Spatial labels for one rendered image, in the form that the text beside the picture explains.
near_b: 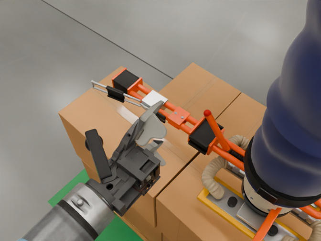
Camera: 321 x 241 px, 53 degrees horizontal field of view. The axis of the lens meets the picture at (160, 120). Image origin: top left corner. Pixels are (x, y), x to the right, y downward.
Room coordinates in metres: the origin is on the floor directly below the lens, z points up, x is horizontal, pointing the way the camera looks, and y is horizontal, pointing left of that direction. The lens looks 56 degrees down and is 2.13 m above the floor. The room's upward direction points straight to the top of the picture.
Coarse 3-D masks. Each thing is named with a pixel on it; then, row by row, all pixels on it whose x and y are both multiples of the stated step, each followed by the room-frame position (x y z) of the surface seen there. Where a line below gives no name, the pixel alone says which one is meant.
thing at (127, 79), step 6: (120, 72) 0.80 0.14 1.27; (126, 72) 0.80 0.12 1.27; (114, 78) 0.77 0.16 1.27; (120, 78) 0.77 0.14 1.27; (126, 78) 0.77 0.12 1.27; (132, 78) 0.77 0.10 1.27; (138, 78) 0.77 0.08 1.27; (114, 84) 0.77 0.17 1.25; (120, 84) 0.75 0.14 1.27; (126, 84) 0.75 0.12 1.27; (132, 84) 0.75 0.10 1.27; (138, 84) 0.76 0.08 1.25; (126, 90) 0.73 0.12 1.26; (138, 90) 0.76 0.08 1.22
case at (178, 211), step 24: (192, 168) 0.58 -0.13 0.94; (168, 192) 0.48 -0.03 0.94; (192, 192) 0.48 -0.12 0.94; (240, 192) 0.48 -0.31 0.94; (168, 216) 0.41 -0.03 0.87; (192, 216) 0.38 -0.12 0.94; (216, 216) 0.38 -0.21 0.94; (288, 216) 0.38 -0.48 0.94; (192, 240) 0.32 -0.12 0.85; (216, 240) 0.30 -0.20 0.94; (240, 240) 0.30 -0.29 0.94
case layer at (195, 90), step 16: (192, 64) 1.55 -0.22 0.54; (176, 80) 1.41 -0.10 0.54; (192, 80) 1.41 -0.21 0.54; (208, 80) 1.41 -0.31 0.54; (176, 96) 1.27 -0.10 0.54; (192, 96) 1.27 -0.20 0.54; (208, 96) 1.27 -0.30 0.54; (224, 96) 1.27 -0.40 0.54; (240, 96) 1.27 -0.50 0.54; (192, 112) 1.15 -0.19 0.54; (224, 112) 1.15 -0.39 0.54; (240, 112) 1.15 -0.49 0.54; (256, 112) 1.15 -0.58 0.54; (224, 128) 1.03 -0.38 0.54; (240, 128) 1.03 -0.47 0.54; (256, 128) 1.03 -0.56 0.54; (96, 176) 0.75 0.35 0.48; (144, 224) 0.51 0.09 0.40; (160, 240) 0.44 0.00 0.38
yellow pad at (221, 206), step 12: (216, 180) 0.44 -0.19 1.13; (204, 192) 0.40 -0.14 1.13; (228, 192) 0.40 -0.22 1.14; (204, 204) 0.36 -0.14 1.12; (216, 204) 0.36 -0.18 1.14; (228, 204) 0.35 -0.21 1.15; (240, 204) 0.36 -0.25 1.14; (228, 216) 0.32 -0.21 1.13; (240, 228) 0.28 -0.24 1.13; (252, 228) 0.28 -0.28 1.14; (276, 228) 0.28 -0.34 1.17; (288, 228) 0.28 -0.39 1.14; (264, 240) 0.25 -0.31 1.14; (276, 240) 0.25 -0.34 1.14; (300, 240) 0.25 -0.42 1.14
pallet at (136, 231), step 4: (116, 212) 0.71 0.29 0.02; (120, 216) 0.68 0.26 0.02; (124, 220) 0.65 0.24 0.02; (128, 224) 0.63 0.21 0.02; (132, 224) 0.59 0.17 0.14; (132, 228) 0.60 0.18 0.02; (136, 228) 0.57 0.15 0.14; (136, 232) 0.57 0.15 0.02; (140, 232) 0.54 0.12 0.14; (140, 236) 0.55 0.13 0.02; (144, 236) 0.52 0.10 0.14; (144, 240) 0.53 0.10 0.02; (148, 240) 0.50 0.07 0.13
